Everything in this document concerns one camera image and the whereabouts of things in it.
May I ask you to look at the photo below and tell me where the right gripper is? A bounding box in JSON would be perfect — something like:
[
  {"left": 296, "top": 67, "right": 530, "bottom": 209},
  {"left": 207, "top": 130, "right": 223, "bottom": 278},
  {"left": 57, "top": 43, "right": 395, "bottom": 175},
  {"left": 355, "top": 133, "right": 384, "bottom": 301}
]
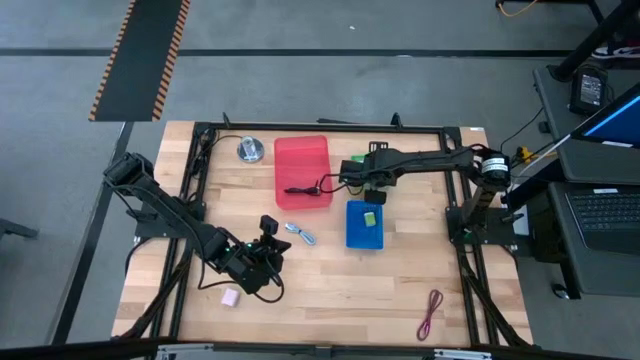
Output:
[{"left": 340, "top": 141, "right": 401, "bottom": 190}]

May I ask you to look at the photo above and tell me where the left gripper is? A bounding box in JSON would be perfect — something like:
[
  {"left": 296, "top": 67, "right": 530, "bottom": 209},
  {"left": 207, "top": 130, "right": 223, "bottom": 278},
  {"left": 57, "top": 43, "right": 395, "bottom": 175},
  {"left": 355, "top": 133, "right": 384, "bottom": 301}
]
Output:
[{"left": 245, "top": 234, "right": 293, "bottom": 266}]

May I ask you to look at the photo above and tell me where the grey cable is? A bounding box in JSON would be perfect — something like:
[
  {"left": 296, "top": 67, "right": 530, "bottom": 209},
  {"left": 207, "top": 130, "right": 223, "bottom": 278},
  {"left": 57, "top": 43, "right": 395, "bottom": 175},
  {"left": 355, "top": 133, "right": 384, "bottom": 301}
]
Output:
[{"left": 284, "top": 221, "right": 318, "bottom": 247}]

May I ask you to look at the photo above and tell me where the black cable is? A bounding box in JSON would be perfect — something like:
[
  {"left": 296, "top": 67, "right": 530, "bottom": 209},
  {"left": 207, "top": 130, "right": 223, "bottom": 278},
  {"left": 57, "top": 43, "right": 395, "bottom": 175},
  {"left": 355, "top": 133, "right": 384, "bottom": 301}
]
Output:
[{"left": 283, "top": 185, "right": 323, "bottom": 197}]

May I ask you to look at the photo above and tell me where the translucent red plastic bin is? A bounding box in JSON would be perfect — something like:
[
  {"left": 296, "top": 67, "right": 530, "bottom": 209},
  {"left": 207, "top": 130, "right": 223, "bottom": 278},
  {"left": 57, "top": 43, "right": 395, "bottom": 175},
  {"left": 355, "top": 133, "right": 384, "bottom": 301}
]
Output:
[{"left": 273, "top": 134, "right": 334, "bottom": 211}]

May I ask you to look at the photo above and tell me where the blue plastic bin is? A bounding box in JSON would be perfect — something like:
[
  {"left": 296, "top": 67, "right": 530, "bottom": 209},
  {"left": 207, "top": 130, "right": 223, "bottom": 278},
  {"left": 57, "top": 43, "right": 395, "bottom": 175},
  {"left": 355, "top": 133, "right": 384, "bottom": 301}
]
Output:
[{"left": 345, "top": 200, "right": 385, "bottom": 250}]

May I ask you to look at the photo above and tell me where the silver round stand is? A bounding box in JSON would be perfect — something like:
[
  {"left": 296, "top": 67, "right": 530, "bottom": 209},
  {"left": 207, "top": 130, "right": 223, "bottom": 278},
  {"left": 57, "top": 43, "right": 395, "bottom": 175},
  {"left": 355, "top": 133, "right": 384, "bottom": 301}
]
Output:
[{"left": 236, "top": 135, "right": 266, "bottom": 164}]

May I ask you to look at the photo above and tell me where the dark grey side desk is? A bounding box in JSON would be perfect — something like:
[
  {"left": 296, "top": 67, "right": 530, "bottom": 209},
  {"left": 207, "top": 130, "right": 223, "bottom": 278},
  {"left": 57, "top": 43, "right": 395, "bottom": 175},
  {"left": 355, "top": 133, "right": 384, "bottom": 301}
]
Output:
[{"left": 532, "top": 64, "right": 640, "bottom": 301}]

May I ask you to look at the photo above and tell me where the black yellow hazard floor strip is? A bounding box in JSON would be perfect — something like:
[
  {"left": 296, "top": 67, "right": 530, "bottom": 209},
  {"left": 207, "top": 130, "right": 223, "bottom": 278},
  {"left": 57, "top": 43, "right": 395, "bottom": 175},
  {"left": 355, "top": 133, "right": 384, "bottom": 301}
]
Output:
[{"left": 88, "top": 0, "right": 192, "bottom": 123}]

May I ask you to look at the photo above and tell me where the black power adapter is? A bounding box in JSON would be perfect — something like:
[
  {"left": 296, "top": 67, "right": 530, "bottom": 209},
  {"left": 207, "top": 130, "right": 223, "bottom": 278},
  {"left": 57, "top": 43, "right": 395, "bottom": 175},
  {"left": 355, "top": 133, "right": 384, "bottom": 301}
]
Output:
[{"left": 568, "top": 67, "right": 610, "bottom": 117}]

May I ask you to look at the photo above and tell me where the black laptop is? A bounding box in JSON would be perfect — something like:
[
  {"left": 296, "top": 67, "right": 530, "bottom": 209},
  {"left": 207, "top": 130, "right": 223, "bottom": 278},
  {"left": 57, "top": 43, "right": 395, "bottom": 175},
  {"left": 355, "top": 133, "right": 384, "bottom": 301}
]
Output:
[{"left": 564, "top": 182, "right": 640, "bottom": 256}]

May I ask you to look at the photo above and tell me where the grey chair leg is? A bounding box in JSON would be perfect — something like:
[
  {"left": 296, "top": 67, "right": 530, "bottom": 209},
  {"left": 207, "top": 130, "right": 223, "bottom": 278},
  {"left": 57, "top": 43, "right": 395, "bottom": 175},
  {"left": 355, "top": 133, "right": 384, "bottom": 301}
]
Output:
[{"left": 0, "top": 218, "right": 39, "bottom": 241}]

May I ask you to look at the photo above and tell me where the computer monitor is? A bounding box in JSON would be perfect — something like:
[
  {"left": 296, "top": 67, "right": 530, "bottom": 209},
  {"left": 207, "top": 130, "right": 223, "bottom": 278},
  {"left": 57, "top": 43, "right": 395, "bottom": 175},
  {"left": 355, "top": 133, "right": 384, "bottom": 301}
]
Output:
[{"left": 569, "top": 82, "right": 640, "bottom": 150}]

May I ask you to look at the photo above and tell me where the black stand leg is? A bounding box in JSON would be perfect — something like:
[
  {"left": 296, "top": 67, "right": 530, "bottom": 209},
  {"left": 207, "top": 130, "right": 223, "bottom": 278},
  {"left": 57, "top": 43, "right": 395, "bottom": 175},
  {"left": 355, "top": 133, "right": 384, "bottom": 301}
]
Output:
[{"left": 549, "top": 0, "right": 640, "bottom": 82}]

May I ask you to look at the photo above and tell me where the person's shoe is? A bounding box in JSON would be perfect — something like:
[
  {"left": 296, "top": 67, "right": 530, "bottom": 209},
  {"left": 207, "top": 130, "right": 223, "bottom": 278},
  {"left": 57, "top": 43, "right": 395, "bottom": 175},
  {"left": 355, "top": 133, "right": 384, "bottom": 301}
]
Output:
[{"left": 592, "top": 45, "right": 640, "bottom": 60}]

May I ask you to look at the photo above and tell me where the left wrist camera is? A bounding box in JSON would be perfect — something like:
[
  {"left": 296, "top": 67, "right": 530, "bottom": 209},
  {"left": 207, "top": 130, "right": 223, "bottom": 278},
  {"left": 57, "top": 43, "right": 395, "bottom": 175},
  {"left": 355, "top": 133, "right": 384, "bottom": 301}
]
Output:
[{"left": 259, "top": 214, "right": 280, "bottom": 237}]

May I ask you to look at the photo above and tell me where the black aluminium table frame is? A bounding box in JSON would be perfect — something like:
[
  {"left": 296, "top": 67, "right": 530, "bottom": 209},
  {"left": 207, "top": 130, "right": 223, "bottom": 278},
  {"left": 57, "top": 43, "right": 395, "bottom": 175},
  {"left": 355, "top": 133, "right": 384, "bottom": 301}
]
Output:
[{"left": 112, "top": 112, "right": 534, "bottom": 351}]

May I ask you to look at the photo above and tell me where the yellow cable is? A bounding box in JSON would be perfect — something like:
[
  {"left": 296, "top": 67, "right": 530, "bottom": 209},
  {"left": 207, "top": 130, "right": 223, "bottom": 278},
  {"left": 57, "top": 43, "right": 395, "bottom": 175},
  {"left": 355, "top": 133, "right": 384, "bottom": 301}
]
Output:
[{"left": 497, "top": 0, "right": 539, "bottom": 18}]

